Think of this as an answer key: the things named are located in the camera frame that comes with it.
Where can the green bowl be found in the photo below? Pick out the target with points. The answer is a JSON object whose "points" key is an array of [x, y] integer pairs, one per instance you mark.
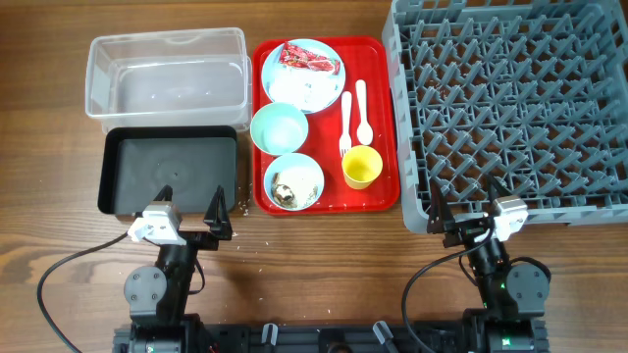
{"points": [[279, 128]]}

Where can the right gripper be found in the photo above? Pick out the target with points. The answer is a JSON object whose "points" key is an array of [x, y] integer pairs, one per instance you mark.
{"points": [[440, 222]]}

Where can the grey dishwasher rack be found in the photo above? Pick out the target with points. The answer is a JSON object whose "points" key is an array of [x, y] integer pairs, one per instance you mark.
{"points": [[533, 93]]}

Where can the red snack wrapper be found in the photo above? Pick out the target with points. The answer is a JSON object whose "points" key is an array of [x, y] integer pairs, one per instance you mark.
{"points": [[297, 57]]}

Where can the white plastic spoon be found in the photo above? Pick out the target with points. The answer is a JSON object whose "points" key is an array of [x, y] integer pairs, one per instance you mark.
{"points": [[364, 132]]}

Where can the black food waste tray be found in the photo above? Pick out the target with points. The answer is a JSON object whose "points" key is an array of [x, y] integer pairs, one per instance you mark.
{"points": [[194, 160]]}

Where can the white napkin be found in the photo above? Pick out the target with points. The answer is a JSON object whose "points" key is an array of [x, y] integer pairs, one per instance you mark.
{"points": [[308, 91]]}

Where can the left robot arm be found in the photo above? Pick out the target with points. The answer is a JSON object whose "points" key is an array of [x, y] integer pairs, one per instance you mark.
{"points": [[158, 294]]}

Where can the yellow cup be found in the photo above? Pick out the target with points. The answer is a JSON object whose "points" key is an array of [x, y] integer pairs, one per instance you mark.
{"points": [[361, 165]]}

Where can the light blue bowl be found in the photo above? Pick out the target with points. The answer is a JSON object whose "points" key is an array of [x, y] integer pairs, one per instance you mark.
{"points": [[289, 161]]}

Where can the clear plastic waste bin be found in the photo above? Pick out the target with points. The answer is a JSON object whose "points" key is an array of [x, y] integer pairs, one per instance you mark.
{"points": [[193, 77]]}

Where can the light blue plate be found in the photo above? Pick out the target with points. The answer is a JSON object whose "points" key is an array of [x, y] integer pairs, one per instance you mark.
{"points": [[271, 64]]}

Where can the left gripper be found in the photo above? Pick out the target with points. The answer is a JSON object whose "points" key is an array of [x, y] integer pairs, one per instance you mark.
{"points": [[215, 217]]}

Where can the red serving tray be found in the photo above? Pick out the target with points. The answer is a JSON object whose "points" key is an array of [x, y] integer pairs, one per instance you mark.
{"points": [[364, 58]]}

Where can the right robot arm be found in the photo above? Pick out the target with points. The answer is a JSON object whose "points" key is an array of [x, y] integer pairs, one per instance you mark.
{"points": [[513, 290]]}

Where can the food scraps and rice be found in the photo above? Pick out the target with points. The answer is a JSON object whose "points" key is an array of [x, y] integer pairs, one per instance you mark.
{"points": [[294, 188]]}

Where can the white plastic fork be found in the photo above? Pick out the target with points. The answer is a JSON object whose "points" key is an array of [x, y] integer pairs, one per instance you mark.
{"points": [[345, 142]]}

